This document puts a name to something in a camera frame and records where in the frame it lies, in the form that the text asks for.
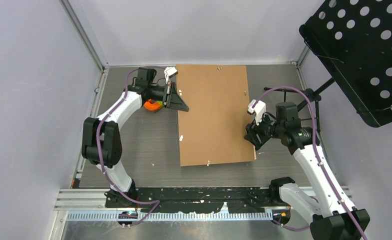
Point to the brown backing board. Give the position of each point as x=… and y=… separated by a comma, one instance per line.
x=212, y=131

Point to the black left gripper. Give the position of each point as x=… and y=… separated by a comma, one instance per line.
x=174, y=101

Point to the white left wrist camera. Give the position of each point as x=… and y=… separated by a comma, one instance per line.
x=169, y=72

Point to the black music stand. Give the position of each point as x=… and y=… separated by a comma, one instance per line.
x=353, y=41

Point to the orange horseshoe toy block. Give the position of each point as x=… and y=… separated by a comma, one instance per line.
x=153, y=105

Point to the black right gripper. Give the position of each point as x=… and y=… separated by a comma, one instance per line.
x=252, y=129

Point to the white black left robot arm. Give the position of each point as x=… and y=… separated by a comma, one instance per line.
x=101, y=140

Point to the light wooden picture frame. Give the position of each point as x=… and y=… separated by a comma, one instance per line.
x=254, y=153

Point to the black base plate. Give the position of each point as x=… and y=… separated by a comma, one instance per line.
x=200, y=200

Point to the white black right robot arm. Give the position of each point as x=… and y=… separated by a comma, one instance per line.
x=321, y=185

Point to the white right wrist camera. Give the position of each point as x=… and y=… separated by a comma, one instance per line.
x=257, y=108

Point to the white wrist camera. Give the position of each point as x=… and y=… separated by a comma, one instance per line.
x=257, y=108
x=169, y=72

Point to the aluminium front rail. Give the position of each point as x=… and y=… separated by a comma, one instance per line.
x=88, y=204

